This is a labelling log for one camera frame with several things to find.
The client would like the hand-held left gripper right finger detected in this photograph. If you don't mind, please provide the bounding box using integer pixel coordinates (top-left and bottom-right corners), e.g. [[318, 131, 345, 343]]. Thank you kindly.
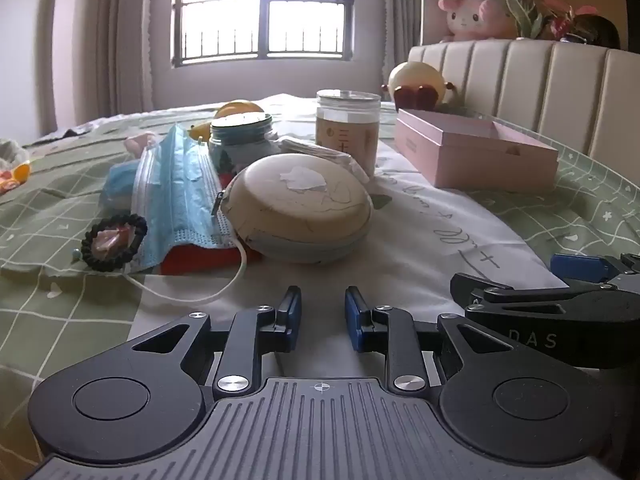
[[344, 286, 516, 395]]

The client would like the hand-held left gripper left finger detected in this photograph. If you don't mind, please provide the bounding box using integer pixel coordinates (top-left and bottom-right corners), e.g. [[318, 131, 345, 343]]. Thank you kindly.
[[131, 286, 303, 395]]

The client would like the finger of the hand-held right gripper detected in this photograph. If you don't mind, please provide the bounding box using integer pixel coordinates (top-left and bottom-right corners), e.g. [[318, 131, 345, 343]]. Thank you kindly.
[[551, 252, 640, 286], [450, 272, 640, 313]]

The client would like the clear plastic jar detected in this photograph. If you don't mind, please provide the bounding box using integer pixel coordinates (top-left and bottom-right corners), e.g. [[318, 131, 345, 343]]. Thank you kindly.
[[315, 89, 383, 179]]

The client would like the pink soft cloth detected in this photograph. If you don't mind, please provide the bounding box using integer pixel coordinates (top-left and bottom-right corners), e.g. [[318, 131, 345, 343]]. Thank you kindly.
[[124, 131, 160, 157]]

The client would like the white printed cloth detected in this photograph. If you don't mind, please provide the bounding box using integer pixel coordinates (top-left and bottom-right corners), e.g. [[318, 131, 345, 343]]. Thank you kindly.
[[129, 94, 572, 378]]

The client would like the round cream zip case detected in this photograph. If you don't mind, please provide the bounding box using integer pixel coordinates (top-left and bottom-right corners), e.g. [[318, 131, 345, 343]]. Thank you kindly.
[[214, 152, 374, 265]]

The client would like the red pouch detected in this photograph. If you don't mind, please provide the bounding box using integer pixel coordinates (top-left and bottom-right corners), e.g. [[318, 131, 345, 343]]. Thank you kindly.
[[159, 239, 264, 277]]

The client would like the pink cardboard box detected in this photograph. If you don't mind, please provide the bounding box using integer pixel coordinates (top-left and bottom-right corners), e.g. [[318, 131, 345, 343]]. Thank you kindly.
[[392, 108, 560, 192]]

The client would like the blue face mask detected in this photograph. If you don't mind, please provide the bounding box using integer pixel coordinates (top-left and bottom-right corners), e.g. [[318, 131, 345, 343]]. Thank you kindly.
[[122, 124, 249, 307]]

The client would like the small teal jar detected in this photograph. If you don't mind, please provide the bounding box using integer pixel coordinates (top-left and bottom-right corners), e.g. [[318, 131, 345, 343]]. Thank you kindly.
[[207, 114, 277, 172]]

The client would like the beige padded headboard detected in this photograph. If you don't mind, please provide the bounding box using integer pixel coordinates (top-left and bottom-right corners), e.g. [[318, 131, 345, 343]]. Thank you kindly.
[[407, 39, 640, 173]]

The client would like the pink wrapped item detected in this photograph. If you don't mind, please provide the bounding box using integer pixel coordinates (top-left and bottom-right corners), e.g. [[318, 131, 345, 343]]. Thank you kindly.
[[93, 226, 136, 257]]

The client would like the yellow toy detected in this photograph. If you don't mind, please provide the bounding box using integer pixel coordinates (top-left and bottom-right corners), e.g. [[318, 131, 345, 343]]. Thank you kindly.
[[187, 101, 266, 143]]

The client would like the round cream plush toy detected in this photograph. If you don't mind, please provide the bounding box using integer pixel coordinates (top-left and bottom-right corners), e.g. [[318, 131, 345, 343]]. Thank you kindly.
[[381, 61, 455, 112]]

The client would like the dark round object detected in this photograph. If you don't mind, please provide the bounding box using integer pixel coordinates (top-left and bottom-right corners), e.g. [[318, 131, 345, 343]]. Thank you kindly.
[[560, 15, 622, 52]]

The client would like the green checked blanket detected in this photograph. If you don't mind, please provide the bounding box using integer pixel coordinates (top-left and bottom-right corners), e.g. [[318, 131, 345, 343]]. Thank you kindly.
[[0, 102, 640, 463]]

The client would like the pink leafed plant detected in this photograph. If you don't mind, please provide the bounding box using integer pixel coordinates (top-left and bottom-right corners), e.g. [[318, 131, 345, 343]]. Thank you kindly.
[[542, 0, 596, 41]]

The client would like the green potted plant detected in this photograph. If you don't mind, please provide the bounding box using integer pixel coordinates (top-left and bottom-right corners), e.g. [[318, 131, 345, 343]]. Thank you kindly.
[[504, 0, 547, 41]]

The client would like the pink plush toy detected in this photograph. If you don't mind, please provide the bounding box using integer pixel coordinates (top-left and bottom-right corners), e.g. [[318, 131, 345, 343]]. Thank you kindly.
[[437, 0, 517, 43]]

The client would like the beige curtain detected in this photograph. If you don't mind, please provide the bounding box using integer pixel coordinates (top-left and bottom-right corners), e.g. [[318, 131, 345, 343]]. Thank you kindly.
[[380, 0, 426, 101], [52, 0, 175, 128]]

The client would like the barred window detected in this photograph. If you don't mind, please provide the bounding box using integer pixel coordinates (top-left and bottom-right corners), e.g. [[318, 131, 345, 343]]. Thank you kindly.
[[170, 0, 357, 68]]

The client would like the orange toy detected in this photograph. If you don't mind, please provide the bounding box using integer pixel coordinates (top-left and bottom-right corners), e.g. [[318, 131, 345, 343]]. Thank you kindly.
[[0, 160, 34, 195]]

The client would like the pale crumpled cloth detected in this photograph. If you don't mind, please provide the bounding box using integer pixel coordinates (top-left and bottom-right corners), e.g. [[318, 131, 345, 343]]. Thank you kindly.
[[0, 139, 26, 166]]

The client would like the black bead bracelet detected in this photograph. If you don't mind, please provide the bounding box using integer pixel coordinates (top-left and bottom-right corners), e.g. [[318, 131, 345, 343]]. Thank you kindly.
[[71, 214, 150, 269]]

